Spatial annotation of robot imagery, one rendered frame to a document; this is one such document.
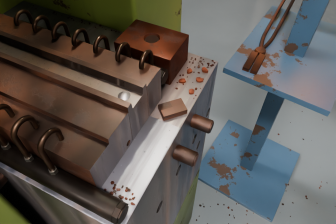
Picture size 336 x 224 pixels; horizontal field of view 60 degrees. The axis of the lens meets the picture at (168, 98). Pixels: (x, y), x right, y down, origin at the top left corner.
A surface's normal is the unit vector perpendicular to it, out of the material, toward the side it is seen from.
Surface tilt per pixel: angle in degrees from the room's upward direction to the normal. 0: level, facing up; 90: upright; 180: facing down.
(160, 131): 0
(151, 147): 0
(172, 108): 0
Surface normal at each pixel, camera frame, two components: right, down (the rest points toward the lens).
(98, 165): 0.90, 0.33
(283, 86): 0.00, -0.66
